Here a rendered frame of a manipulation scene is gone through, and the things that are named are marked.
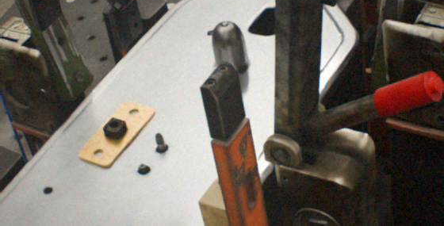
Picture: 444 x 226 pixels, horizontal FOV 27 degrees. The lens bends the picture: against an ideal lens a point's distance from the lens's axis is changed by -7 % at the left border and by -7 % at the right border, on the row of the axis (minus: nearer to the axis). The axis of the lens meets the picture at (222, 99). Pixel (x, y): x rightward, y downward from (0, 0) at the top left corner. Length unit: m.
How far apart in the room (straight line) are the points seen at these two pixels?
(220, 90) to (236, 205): 0.09
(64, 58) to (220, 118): 0.38
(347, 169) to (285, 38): 0.12
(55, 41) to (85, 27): 0.66
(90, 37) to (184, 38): 0.61
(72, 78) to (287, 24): 0.35
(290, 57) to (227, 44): 0.23
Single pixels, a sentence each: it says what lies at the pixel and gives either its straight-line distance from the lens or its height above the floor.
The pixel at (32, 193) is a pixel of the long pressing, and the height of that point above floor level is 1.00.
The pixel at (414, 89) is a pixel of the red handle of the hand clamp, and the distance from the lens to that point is 0.66.
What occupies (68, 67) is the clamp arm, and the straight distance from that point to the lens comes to 0.96.
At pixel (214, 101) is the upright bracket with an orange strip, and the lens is 0.60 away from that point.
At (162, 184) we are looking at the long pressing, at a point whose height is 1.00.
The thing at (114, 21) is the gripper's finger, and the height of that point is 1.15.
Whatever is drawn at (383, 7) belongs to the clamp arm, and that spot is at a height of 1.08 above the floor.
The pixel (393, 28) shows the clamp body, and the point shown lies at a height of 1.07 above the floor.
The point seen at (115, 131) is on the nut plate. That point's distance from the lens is 0.87.
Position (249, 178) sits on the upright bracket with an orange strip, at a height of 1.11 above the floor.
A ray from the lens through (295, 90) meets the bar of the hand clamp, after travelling 0.70.
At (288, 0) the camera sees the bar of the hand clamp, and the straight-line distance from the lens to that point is 0.65.
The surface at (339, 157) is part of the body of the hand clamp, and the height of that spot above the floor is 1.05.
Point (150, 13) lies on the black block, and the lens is 1.06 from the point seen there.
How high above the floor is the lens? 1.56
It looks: 39 degrees down
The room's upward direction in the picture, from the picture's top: 12 degrees counter-clockwise
